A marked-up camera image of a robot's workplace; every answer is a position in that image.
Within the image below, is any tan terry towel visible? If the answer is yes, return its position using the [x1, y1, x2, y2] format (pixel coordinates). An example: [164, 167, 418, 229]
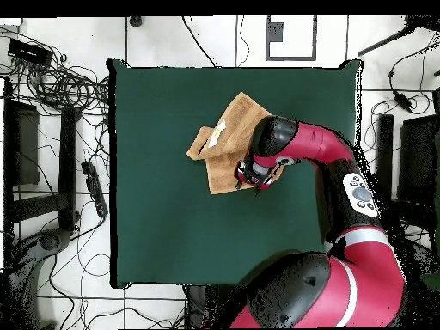
[186, 91, 286, 196]

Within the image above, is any dark green table cloth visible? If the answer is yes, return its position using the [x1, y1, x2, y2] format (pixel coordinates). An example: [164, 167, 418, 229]
[107, 58, 364, 289]

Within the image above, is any black metal stand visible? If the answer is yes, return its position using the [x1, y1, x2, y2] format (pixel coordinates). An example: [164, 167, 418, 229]
[3, 77, 82, 235]
[372, 113, 440, 238]

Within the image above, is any black power strip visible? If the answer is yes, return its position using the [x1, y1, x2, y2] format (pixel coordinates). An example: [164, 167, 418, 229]
[81, 160, 109, 218]

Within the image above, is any black power adapter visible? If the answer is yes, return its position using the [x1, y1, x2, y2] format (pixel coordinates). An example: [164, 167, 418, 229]
[393, 90, 413, 113]

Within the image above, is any black tripod pole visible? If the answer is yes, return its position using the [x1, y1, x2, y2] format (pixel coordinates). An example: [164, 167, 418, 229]
[357, 15, 440, 58]

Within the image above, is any dark grey stand base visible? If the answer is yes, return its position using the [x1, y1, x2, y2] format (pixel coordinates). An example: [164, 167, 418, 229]
[6, 228, 73, 329]

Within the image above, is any black cable tangle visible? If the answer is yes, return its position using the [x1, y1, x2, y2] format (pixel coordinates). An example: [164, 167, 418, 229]
[357, 92, 434, 166]
[0, 27, 111, 119]

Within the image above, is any grey square floor frame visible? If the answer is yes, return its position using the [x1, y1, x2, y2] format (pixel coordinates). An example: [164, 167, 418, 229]
[265, 15, 318, 62]

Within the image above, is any thin black floor cable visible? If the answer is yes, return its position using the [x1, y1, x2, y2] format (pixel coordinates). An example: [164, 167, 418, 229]
[234, 15, 251, 68]

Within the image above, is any black network switch box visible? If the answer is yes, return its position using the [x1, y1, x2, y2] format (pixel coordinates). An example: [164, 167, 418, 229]
[7, 38, 54, 67]

